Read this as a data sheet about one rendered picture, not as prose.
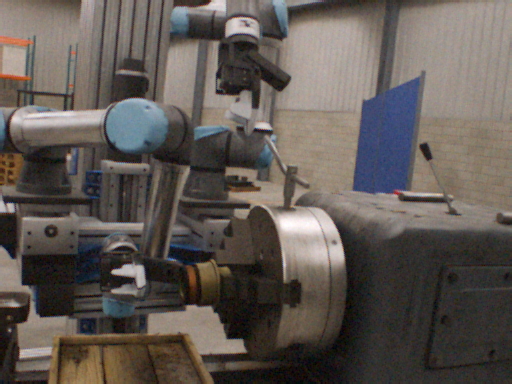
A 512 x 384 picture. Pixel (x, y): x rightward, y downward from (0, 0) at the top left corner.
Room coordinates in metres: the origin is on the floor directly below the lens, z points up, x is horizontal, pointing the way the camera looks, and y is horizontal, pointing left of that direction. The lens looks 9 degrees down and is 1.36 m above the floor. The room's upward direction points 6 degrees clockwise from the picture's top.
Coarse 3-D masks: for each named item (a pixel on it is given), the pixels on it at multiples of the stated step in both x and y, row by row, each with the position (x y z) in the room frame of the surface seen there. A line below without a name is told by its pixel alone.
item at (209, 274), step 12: (204, 264) 0.95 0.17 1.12; (216, 264) 0.95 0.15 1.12; (180, 276) 0.96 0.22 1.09; (192, 276) 0.92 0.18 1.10; (204, 276) 0.93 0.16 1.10; (216, 276) 0.93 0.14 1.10; (180, 288) 0.97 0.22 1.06; (192, 288) 0.91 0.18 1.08; (204, 288) 0.92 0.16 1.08; (216, 288) 0.93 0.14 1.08; (192, 300) 0.92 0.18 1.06; (204, 300) 0.93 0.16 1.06; (216, 300) 0.94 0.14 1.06
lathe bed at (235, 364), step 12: (24, 360) 0.95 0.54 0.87; (36, 360) 0.96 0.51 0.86; (48, 360) 0.97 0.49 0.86; (204, 360) 1.10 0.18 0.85; (216, 360) 1.11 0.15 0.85; (228, 360) 1.12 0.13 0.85; (240, 360) 1.13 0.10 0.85; (252, 360) 1.14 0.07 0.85; (288, 360) 1.13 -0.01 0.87; (300, 360) 1.14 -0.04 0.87; (12, 372) 0.90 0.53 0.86; (24, 372) 0.90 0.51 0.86; (36, 372) 0.91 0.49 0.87; (48, 372) 0.92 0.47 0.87; (216, 372) 1.03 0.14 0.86; (228, 372) 1.04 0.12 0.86; (240, 372) 1.05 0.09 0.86; (252, 372) 1.06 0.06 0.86; (264, 372) 1.07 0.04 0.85; (276, 372) 1.09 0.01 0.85; (288, 372) 1.10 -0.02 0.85; (300, 372) 1.11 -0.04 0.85
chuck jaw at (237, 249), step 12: (228, 228) 1.07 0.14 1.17; (240, 228) 1.05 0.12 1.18; (228, 240) 1.02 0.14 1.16; (240, 240) 1.03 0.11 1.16; (216, 252) 0.99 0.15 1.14; (228, 252) 1.00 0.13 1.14; (240, 252) 1.01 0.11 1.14; (252, 252) 1.02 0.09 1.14; (228, 264) 0.99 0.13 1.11; (240, 264) 1.00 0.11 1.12; (252, 264) 1.01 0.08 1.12
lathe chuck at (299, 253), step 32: (256, 224) 1.03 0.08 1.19; (288, 224) 0.94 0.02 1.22; (256, 256) 1.01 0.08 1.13; (288, 256) 0.89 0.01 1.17; (320, 256) 0.92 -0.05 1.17; (320, 288) 0.89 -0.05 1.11; (256, 320) 0.98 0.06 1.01; (288, 320) 0.87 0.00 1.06; (320, 320) 0.89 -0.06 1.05; (256, 352) 0.96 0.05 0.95; (288, 352) 0.91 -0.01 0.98
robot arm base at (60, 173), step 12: (24, 156) 1.34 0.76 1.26; (24, 168) 1.33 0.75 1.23; (36, 168) 1.32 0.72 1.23; (48, 168) 1.33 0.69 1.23; (60, 168) 1.36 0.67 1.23; (24, 180) 1.32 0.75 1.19; (36, 180) 1.31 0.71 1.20; (48, 180) 1.32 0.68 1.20; (60, 180) 1.35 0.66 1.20; (24, 192) 1.31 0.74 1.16; (36, 192) 1.31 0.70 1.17; (48, 192) 1.32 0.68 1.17; (60, 192) 1.34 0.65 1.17
